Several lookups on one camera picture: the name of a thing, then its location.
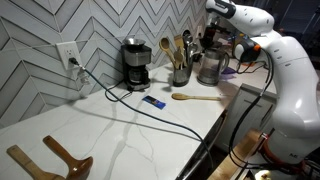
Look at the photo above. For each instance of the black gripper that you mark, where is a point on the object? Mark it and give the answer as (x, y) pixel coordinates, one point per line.
(207, 39)

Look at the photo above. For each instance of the clear glass electric kettle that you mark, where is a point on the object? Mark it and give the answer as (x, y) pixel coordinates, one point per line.
(213, 63)

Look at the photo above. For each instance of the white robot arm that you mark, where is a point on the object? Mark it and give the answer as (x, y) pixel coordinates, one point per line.
(296, 118)

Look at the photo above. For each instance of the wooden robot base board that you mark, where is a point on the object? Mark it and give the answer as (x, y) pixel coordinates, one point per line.
(234, 166)

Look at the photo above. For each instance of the purple plastic food container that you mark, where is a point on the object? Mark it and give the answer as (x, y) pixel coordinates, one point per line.
(228, 70)

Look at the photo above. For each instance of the metal utensil holder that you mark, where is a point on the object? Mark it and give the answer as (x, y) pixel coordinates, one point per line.
(181, 77)

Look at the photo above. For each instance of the light wooden spoon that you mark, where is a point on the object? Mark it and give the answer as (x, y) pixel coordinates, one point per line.
(180, 96)

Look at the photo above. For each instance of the black coffee maker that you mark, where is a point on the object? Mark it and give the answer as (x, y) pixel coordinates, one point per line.
(135, 57)

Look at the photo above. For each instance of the blue snack bar wrapper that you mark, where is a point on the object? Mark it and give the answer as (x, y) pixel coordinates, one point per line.
(155, 102)

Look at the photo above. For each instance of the dark wooden tongs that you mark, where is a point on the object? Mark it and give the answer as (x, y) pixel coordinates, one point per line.
(60, 165)

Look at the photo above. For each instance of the white wall outlet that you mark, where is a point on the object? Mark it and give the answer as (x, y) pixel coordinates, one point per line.
(66, 51)

